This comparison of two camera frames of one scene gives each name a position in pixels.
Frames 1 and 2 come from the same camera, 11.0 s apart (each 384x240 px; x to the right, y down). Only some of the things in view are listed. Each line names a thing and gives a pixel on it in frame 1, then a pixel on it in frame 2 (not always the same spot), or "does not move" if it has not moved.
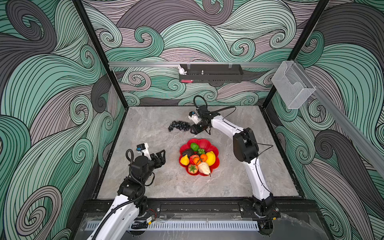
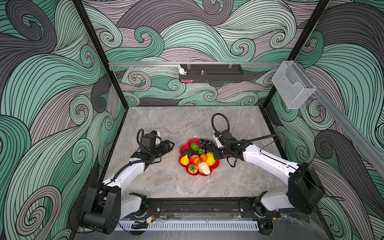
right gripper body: (199, 127) to (221, 152)
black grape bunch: (180, 125) to (208, 146)
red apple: (195, 159) does not move
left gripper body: (151, 166) to (153, 153)
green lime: (195, 146) does not move
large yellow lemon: (211, 158) does not move
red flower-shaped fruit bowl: (203, 144) does not move
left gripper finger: (163, 158) to (168, 145)
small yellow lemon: (185, 160) does not move
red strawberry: (193, 168) does not move
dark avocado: (189, 152) does not move
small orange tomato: (196, 160) does not move
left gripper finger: (155, 158) to (162, 149)
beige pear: (204, 168) does not move
